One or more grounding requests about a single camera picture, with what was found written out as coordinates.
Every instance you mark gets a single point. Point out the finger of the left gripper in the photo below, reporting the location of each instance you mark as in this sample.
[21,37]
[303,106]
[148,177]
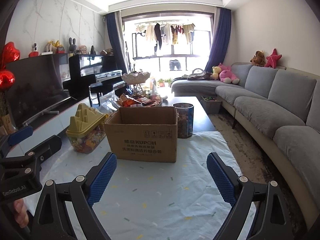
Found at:
[9,141]
[35,156]

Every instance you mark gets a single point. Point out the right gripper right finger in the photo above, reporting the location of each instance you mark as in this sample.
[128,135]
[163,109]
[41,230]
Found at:
[236,191]

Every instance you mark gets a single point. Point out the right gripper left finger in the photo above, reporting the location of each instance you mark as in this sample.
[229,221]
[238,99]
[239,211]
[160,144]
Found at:
[85,193]

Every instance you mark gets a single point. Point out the left human hand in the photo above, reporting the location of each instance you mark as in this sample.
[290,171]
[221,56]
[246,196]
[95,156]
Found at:
[21,215]

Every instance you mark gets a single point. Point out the black flat television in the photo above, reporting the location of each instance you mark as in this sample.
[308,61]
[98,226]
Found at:
[38,87]

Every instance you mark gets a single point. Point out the white patterned table cloth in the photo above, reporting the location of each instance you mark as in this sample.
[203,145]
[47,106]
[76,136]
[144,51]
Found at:
[146,200]

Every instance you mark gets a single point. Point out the lower red heart balloon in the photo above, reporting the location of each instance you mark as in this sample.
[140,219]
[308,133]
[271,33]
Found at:
[7,79]

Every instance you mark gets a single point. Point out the red heart balloon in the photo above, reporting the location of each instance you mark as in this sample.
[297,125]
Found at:
[9,54]
[7,79]

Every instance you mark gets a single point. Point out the clear candy jar gold lid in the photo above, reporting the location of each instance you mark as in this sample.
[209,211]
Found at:
[86,129]

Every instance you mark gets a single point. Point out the upper red heart balloon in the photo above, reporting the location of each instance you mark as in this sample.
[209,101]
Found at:
[9,54]

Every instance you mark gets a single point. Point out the brown cardboard box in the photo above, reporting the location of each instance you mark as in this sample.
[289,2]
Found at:
[143,134]

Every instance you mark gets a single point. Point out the small storage bin with toys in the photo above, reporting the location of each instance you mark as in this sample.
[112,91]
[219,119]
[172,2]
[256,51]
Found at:
[210,104]

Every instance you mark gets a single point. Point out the clear plastic zip bag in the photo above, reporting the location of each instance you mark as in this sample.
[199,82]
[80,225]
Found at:
[108,103]

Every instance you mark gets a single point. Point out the grey sectional sofa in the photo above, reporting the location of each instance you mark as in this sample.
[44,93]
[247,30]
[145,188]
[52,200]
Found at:
[281,105]

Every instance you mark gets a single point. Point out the black upright piano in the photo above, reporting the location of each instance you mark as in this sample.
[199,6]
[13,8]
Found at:
[85,70]

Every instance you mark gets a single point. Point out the black piano bench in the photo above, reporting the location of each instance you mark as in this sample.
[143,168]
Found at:
[102,88]

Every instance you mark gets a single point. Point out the round nut canister blue label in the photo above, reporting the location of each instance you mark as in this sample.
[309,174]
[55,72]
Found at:
[185,119]

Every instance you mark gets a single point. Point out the grey rabbit plush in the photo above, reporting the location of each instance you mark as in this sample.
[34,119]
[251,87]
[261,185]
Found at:
[72,45]

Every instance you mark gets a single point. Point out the white tiered snack tray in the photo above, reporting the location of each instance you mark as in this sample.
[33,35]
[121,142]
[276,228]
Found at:
[137,95]

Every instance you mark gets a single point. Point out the pink plush toy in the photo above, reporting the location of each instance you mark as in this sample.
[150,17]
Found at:
[227,76]

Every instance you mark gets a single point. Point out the yellow plush duck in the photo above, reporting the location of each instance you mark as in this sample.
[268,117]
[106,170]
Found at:
[216,72]

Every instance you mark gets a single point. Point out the handbag on sofa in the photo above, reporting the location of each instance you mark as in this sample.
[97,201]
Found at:
[199,74]

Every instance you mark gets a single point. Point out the brown plush dog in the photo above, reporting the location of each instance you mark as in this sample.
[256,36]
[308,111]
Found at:
[258,59]

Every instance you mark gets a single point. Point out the pink star pillow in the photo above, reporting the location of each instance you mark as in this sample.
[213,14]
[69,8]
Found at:
[272,60]

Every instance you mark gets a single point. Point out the left blue curtain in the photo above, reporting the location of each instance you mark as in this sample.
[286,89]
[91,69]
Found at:
[116,38]

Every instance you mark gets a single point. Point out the blue curtain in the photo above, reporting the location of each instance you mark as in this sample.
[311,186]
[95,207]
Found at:
[221,37]
[116,38]

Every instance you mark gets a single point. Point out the right blue curtain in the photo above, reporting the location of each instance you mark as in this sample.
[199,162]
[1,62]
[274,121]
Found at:
[221,37]

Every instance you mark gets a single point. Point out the white security camera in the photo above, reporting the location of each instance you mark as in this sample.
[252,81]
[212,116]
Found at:
[35,51]

